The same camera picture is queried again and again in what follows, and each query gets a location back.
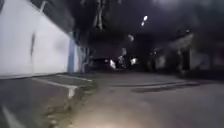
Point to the low dark building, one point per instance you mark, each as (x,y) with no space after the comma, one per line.
(100,56)

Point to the blue gate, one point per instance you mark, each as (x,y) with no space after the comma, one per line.
(71,56)

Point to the tall dark trees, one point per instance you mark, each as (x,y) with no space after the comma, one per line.
(100,20)

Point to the grey asphalt road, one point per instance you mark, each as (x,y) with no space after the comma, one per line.
(143,103)

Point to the weedy kerb strip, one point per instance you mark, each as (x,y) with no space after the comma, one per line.
(71,101)

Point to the white painted lines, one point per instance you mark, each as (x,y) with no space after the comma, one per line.
(56,83)

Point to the building with pale canopy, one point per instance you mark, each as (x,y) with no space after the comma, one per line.
(196,53)

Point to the white wall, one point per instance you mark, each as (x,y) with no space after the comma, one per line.
(26,43)

